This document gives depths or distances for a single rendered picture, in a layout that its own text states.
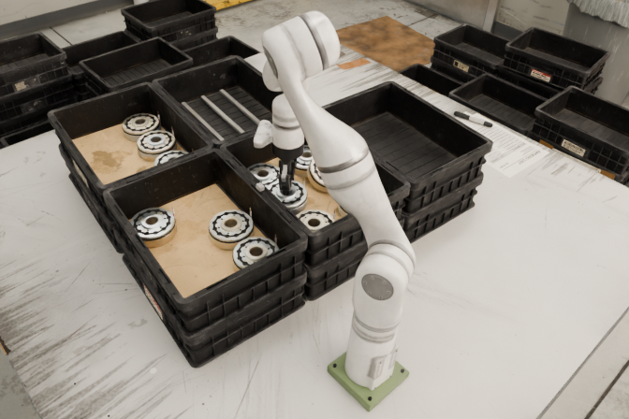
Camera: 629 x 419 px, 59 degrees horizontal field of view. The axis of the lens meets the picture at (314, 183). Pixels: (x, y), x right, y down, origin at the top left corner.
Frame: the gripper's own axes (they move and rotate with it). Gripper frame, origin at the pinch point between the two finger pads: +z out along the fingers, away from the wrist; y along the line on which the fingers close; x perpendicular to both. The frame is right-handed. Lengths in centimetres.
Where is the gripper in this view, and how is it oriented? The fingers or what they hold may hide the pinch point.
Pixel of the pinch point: (287, 186)
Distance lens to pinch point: 137.7
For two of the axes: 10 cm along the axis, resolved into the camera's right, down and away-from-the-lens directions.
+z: -0.3, 7.7, 6.4
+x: -9.9, -1.0, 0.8
